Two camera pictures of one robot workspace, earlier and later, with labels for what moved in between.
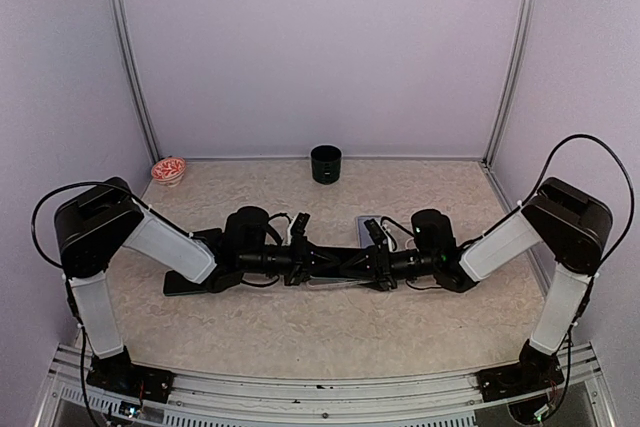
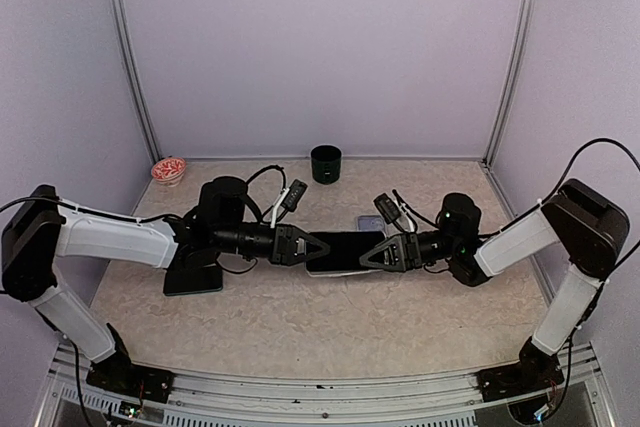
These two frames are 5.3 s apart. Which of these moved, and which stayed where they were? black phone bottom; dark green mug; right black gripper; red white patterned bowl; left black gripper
Moved: right black gripper; left black gripper
Stayed: black phone bottom; red white patterned bowl; dark green mug
